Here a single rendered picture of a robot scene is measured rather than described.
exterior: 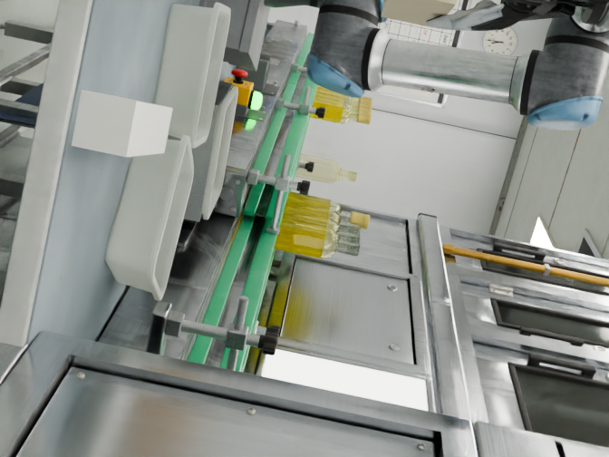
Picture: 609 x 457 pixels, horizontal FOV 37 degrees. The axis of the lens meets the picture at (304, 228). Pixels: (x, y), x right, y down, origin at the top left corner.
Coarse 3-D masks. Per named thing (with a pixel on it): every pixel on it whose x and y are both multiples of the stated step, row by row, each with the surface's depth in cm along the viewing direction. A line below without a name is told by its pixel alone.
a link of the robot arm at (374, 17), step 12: (324, 0) 169; (336, 0) 167; (348, 0) 166; (360, 0) 166; (372, 0) 167; (324, 12) 168; (336, 12) 167; (348, 12) 166; (360, 12) 166; (372, 12) 168
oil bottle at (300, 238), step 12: (288, 228) 192; (300, 228) 193; (312, 228) 194; (324, 228) 196; (276, 240) 193; (288, 240) 193; (300, 240) 193; (312, 240) 193; (324, 240) 193; (336, 240) 194; (300, 252) 194; (312, 252) 194; (324, 252) 194
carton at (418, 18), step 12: (384, 0) 118; (396, 0) 108; (408, 0) 107; (420, 0) 105; (432, 0) 104; (444, 0) 104; (456, 0) 104; (384, 12) 116; (396, 12) 115; (408, 12) 113; (420, 12) 112; (432, 12) 110; (444, 12) 109; (420, 24) 120
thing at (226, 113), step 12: (228, 96) 161; (228, 108) 172; (228, 120) 173; (216, 132) 158; (228, 132) 174; (216, 144) 158; (228, 144) 175; (216, 156) 158; (216, 168) 160; (216, 180) 177; (216, 192) 176; (204, 204) 163; (204, 216) 163
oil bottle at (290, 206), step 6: (288, 204) 205; (294, 204) 206; (300, 204) 207; (294, 210) 203; (300, 210) 203; (306, 210) 204; (312, 210) 205; (318, 210) 205; (324, 210) 206; (330, 210) 207; (318, 216) 203; (324, 216) 203; (330, 216) 204; (336, 216) 206; (336, 222) 204
